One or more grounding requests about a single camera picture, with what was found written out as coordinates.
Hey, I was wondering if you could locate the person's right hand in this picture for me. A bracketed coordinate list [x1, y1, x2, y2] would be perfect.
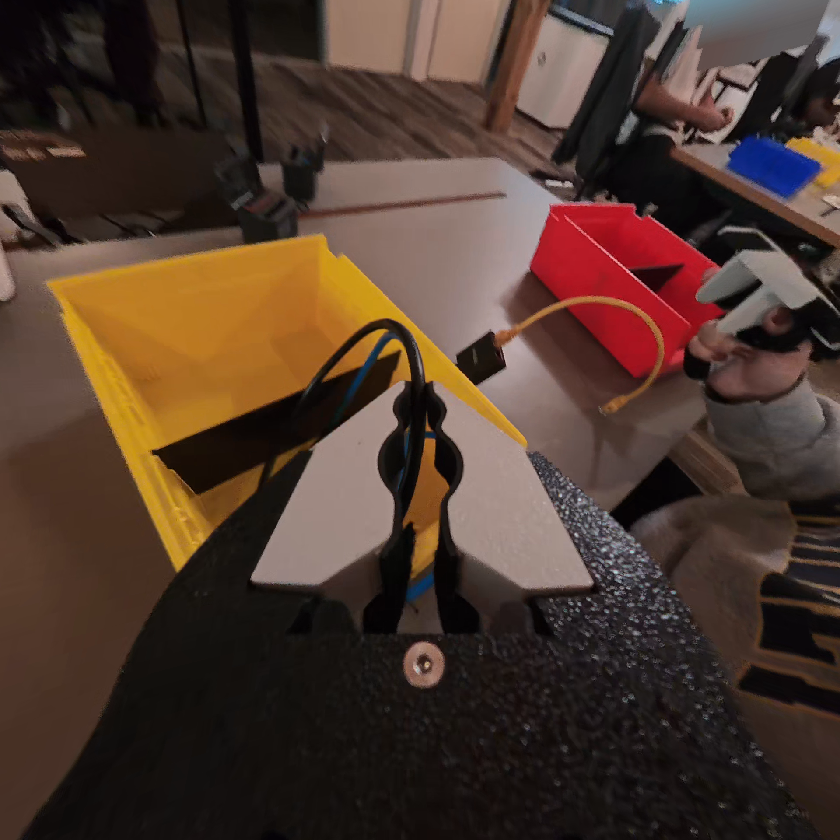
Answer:
[689, 307, 816, 403]

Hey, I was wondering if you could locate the black charger case with display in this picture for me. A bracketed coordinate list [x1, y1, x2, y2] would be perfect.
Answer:
[236, 189, 300, 244]

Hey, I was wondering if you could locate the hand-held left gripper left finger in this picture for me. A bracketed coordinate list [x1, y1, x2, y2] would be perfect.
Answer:
[251, 384, 412, 634]

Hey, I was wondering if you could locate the black thin pole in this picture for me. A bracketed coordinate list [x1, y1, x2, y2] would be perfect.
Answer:
[172, 0, 210, 127]

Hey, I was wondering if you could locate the blue plastic bin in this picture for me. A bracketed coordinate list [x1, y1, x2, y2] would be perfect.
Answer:
[727, 136, 823, 198]

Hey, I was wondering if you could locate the beige printed sweater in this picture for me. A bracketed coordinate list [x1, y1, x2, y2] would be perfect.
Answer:
[630, 492, 840, 840]

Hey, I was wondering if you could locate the red plastic bin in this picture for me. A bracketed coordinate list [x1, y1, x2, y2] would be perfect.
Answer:
[529, 202, 723, 379]

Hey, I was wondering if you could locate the wooden pillar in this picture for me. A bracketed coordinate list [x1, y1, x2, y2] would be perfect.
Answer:
[483, 0, 552, 133]

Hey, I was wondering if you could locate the white cabinet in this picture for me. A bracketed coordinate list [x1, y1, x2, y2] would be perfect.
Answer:
[517, 5, 613, 130]

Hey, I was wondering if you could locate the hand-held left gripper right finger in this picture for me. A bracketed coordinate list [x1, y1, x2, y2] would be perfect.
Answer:
[428, 384, 595, 635]

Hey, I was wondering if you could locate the black tripod pole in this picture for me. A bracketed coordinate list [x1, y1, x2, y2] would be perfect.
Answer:
[226, 0, 265, 163]

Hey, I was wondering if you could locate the dark hanging jacket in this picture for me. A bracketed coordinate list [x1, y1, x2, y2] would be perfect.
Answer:
[553, 2, 664, 193]

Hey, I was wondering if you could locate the person's right forearm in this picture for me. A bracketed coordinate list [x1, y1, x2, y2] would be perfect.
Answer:
[704, 377, 840, 504]

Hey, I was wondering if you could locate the black cable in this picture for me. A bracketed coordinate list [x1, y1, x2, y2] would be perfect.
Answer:
[259, 319, 427, 506]

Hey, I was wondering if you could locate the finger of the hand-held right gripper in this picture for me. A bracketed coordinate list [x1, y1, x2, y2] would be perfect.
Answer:
[717, 224, 781, 256]
[696, 251, 823, 311]

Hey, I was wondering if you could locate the yellow plastic bin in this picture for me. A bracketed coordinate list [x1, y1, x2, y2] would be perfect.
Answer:
[46, 234, 528, 572]
[786, 136, 840, 189]

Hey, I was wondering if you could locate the brown wooden desk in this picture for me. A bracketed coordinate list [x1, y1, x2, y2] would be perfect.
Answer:
[671, 141, 840, 248]

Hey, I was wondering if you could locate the yellow ethernet cable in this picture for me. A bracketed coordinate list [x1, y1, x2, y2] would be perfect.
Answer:
[495, 295, 665, 416]

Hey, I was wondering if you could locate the black network adapter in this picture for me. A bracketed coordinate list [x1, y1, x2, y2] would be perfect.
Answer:
[455, 331, 508, 386]

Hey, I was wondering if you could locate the blue cable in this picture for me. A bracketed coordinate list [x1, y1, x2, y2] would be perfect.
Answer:
[331, 333, 438, 602]

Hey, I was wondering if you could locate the black bin divider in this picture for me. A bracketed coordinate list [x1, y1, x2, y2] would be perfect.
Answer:
[629, 264, 686, 294]
[152, 351, 403, 494]

